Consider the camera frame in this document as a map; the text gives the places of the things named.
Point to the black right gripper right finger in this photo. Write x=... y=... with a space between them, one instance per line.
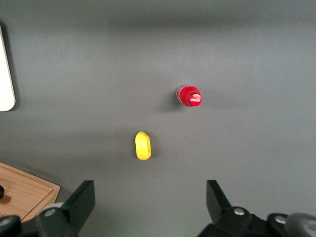
x=222 y=217

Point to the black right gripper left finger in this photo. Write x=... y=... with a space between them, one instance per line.
x=74 y=209

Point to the beige plastic tray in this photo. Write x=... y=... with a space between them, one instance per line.
x=5 y=81

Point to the wooden drawer front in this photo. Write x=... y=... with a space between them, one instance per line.
x=29 y=195

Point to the wooden drawer cabinet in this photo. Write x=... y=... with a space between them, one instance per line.
x=24 y=187

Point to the yellow lemon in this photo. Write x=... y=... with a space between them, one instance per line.
x=142 y=146

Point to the red cola bottle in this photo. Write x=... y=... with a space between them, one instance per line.
x=185 y=95

